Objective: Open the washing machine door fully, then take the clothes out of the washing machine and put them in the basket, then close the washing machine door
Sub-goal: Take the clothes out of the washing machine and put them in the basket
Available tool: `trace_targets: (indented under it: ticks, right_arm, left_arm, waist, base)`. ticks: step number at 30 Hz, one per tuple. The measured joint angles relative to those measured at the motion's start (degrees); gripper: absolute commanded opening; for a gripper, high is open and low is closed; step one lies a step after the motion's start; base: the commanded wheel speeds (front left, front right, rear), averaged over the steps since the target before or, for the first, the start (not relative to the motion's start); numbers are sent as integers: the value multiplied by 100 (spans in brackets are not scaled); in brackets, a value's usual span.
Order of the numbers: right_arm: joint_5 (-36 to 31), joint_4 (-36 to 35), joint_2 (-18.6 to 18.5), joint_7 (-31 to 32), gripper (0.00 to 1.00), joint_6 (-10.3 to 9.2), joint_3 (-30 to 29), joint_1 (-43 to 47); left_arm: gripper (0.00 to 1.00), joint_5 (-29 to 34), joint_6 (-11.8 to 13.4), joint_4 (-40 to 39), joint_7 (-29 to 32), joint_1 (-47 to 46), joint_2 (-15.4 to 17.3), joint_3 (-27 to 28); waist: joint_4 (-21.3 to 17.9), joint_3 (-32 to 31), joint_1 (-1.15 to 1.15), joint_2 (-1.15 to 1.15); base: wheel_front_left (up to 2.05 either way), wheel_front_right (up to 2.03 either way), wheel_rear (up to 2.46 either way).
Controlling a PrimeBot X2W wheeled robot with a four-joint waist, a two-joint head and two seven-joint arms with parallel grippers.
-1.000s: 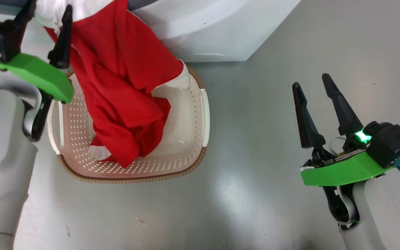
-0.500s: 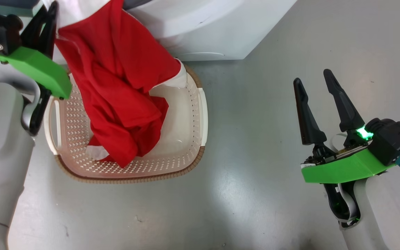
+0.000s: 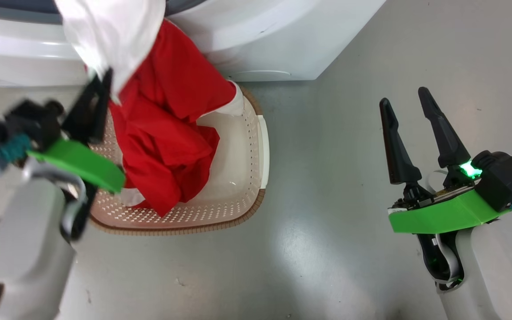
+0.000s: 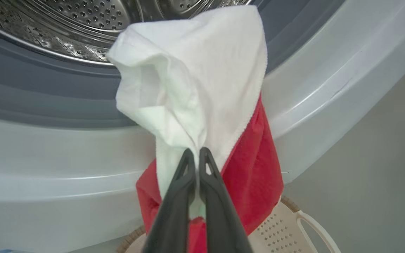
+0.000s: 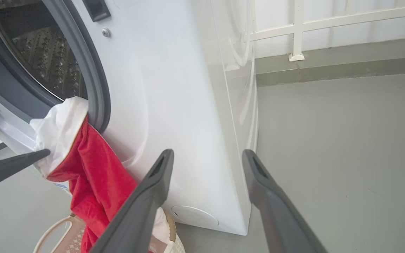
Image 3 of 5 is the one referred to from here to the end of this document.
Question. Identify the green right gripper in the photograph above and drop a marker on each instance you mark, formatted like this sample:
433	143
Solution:
442	215

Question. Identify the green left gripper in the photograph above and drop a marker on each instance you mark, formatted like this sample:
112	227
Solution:
82	164

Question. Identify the red and white garment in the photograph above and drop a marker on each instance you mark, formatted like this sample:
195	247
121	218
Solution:
167	124

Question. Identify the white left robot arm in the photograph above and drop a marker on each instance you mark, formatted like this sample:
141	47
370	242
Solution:
25	249

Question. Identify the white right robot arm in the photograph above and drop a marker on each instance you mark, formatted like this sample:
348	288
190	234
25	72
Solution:
500	275

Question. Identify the cream perforated laundry basket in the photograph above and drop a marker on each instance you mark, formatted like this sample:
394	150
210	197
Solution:
238	178

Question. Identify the white front-load washing machine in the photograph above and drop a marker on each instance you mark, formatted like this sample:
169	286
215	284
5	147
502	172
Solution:
305	35

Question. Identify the round white filter cover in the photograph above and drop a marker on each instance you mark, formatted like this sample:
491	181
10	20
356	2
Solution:
262	76

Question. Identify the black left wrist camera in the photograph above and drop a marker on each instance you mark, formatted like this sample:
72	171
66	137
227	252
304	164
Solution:
34	122

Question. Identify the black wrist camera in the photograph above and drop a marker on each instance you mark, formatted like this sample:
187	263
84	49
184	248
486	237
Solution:
34	122
509	178

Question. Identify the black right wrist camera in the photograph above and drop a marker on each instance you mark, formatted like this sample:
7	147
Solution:
509	178

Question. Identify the teal left camera connector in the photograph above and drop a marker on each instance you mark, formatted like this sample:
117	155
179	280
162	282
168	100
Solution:
12	149

